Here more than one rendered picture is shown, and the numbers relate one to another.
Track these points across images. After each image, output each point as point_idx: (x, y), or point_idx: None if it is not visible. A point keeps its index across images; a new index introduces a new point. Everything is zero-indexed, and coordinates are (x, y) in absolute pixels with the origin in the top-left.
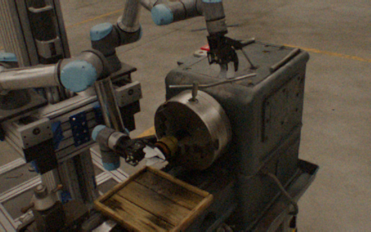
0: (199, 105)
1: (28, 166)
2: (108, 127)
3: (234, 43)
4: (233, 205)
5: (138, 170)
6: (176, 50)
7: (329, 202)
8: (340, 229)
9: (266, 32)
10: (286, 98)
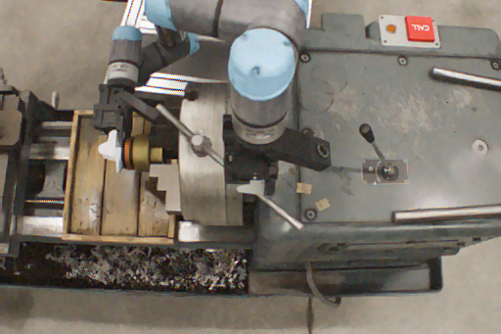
0: (199, 163)
1: None
2: (131, 41)
3: (293, 161)
4: (245, 245)
5: None
6: None
7: (479, 279)
8: (440, 315)
9: None
10: (416, 244)
